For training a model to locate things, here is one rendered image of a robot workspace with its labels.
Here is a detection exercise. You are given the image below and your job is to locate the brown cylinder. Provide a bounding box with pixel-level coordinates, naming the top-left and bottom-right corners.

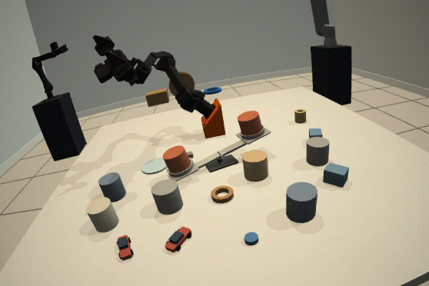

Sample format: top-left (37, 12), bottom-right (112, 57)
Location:
top-left (162, 145), bottom-right (191, 173)
top-left (238, 111), bottom-right (263, 136)

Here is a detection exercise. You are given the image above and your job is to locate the blue short cylinder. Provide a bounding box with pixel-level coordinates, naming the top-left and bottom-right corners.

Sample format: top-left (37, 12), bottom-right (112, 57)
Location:
top-left (244, 231), bottom-right (258, 245)

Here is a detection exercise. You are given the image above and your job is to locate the small blue block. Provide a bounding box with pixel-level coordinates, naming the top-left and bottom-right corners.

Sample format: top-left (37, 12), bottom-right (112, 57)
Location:
top-left (309, 128), bottom-right (323, 138)

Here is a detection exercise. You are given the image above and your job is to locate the brown ring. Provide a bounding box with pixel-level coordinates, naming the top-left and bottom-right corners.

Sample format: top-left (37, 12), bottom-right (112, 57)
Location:
top-left (211, 185), bottom-right (234, 204)

